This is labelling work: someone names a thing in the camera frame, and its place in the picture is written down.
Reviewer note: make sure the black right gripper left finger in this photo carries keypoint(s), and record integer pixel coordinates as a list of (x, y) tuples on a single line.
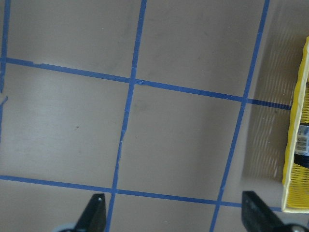
[(93, 218)]

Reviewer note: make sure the small dark glass bottle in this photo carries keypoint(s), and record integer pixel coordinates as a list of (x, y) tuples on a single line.
[(301, 154)]

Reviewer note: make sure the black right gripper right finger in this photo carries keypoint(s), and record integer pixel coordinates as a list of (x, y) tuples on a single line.
[(256, 216)]

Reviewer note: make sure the yellow plastic basket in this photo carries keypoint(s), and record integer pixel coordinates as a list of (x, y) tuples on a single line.
[(295, 197)]

